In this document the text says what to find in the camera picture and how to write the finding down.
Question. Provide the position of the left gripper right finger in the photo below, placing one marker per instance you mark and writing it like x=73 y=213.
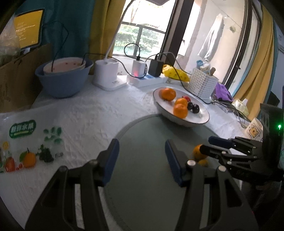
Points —
x=227 y=209

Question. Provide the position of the white plate black rim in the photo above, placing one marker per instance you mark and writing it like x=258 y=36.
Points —
x=166 y=109

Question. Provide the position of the orange mandarin with stem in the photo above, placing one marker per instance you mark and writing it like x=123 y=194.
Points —
x=181 y=101

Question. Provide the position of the round grey placemat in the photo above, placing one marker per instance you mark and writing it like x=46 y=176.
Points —
x=142 y=193

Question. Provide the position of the tablet with yellow screen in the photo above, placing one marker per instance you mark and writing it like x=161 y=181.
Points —
x=28 y=27

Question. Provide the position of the white perforated basket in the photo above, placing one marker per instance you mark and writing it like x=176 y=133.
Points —
x=201 y=84

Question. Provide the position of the white charger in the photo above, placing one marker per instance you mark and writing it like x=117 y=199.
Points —
x=138 y=69

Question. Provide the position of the white power strip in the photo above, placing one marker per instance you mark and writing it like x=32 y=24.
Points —
x=148 y=80

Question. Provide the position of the yellow-green tissue pack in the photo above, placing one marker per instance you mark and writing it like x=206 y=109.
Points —
x=241 y=106

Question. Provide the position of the black charger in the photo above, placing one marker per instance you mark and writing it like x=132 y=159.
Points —
x=155 y=68

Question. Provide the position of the cardboard box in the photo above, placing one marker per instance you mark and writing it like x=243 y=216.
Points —
x=19 y=85

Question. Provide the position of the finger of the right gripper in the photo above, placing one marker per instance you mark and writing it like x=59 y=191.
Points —
x=245 y=161
x=230 y=143

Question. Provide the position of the bear cartoon mug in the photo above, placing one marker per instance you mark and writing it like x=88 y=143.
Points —
x=254 y=131

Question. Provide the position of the purple cloth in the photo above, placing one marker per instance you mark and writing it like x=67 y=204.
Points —
x=221 y=93

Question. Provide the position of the yellow snack packet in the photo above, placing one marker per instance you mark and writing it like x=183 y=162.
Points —
x=176 y=74

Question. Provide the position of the yellow-green fruit right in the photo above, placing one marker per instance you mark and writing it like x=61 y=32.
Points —
x=203 y=162

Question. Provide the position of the white desk lamp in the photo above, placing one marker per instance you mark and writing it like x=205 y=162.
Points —
x=107 y=18

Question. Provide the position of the dark plum with stem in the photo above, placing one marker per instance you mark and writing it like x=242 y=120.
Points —
x=194 y=108

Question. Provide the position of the printed fruit plastic bag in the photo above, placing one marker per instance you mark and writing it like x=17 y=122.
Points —
x=32 y=138

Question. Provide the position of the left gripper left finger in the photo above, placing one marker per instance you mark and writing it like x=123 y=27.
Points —
x=55 y=208

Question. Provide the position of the blue bowl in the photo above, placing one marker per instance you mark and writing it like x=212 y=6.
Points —
x=66 y=84

